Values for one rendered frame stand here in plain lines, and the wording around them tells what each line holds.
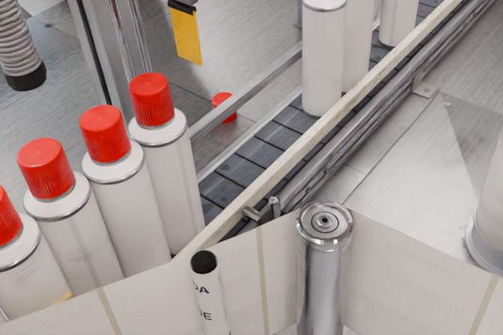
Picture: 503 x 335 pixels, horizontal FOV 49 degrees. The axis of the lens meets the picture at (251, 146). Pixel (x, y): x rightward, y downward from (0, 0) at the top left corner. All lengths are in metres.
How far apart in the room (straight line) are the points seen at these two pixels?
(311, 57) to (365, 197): 0.18
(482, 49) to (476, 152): 0.31
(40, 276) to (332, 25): 0.41
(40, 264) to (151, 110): 0.15
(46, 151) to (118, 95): 0.22
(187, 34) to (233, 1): 0.62
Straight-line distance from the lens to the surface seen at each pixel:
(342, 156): 0.74
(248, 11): 1.08
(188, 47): 0.51
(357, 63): 0.75
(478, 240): 0.60
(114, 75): 0.62
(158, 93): 0.46
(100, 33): 0.59
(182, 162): 0.50
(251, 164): 0.67
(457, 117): 0.76
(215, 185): 0.65
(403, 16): 0.85
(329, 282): 0.39
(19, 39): 0.49
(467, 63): 0.96
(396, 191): 0.65
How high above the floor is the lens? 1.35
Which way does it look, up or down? 43 degrees down
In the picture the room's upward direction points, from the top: 5 degrees counter-clockwise
